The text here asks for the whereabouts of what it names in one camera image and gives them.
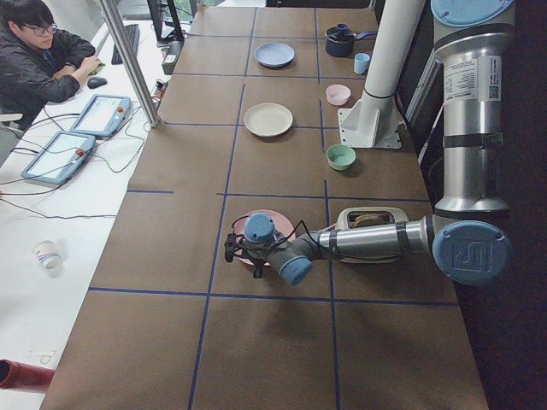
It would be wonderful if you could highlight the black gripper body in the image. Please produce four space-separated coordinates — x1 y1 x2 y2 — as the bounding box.
244 249 271 267

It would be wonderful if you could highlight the pink plate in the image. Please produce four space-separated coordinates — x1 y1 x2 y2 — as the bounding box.
232 209 296 265

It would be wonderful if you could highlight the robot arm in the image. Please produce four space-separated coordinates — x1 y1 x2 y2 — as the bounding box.
225 1 515 285

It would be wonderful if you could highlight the bread slice in toaster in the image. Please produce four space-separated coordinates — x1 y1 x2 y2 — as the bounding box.
352 214 391 229

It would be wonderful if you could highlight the green bowl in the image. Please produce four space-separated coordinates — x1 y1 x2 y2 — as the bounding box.
326 144 356 171

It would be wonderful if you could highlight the cream plate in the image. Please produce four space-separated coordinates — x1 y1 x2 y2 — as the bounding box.
244 102 293 138

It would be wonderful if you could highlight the cream toaster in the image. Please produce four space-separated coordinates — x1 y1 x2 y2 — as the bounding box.
329 207 409 264

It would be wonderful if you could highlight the pink bowl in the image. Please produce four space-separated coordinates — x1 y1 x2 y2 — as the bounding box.
326 84 351 106

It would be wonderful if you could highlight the blue plate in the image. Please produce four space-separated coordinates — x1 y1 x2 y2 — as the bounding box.
254 43 295 68

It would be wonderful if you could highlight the far teach pendant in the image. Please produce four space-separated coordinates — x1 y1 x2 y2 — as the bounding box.
70 94 132 139

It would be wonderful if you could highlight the teach pendant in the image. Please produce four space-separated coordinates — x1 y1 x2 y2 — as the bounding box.
70 94 132 139
21 132 96 185

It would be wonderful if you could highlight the paper cup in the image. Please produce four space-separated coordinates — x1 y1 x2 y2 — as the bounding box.
32 240 62 273

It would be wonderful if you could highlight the near teach pendant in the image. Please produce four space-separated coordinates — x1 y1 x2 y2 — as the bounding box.
21 132 96 185

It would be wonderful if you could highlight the light blue cup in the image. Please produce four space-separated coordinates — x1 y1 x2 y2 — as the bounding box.
353 52 371 75

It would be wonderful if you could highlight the dark blue saucepan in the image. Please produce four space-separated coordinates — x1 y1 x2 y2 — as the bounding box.
325 23 378 57

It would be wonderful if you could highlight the black computer mouse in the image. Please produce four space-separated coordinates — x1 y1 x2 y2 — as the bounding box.
87 76 108 90

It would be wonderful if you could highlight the black keyboard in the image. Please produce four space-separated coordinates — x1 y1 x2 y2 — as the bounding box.
110 23 141 66

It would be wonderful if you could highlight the red cylinder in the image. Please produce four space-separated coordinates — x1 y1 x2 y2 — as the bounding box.
1 360 55 393

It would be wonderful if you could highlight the seated person in black jacket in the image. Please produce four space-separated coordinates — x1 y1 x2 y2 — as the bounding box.
1 1 101 131

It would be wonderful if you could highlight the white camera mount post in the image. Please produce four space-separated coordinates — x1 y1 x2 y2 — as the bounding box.
338 0 426 149

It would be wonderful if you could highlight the aluminium frame post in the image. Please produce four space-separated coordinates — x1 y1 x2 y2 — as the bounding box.
99 0 161 128

